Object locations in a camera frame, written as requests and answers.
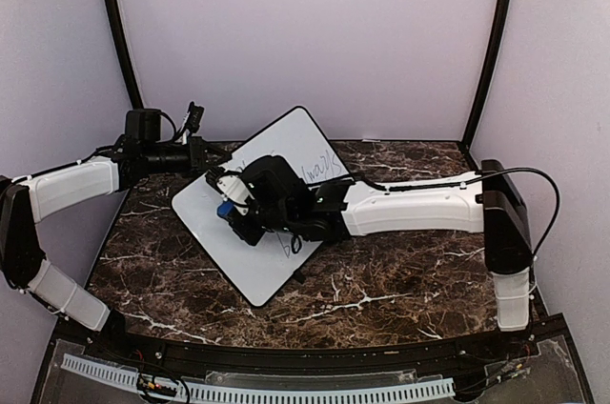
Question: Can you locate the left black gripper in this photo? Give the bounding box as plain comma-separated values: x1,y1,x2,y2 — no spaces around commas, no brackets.
144,135,233,177

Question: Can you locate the blue whiteboard eraser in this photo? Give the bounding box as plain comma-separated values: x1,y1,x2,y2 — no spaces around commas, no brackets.
216,201,234,219

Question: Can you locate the white whiteboard black frame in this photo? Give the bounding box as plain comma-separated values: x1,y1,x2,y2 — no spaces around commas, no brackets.
172,107,348,307

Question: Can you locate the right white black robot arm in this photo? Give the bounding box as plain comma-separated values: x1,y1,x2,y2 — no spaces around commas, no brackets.
208,155,534,360

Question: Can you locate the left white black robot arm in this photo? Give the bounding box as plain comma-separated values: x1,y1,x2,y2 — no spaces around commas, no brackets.
1,104,231,362

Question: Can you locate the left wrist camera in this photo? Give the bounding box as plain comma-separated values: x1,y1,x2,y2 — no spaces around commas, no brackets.
176,102,205,144

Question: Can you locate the black curved front rail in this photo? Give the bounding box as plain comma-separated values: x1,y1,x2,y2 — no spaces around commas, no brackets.
47,314,567,377

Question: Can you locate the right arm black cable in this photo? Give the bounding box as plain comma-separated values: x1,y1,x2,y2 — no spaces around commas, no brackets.
309,168,561,257

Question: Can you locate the left black frame post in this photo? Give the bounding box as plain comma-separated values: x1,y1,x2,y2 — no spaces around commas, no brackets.
104,0,144,109

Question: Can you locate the black frame post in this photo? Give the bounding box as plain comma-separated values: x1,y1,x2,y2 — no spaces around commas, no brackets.
458,0,511,166
104,0,144,109

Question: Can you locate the white slotted cable duct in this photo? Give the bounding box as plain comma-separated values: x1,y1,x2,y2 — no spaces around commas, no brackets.
61,353,455,403

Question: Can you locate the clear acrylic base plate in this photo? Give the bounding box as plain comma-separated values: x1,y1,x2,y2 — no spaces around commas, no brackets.
35,340,587,403

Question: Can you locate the right black frame post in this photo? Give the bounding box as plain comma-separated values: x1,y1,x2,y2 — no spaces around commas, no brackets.
458,0,511,166

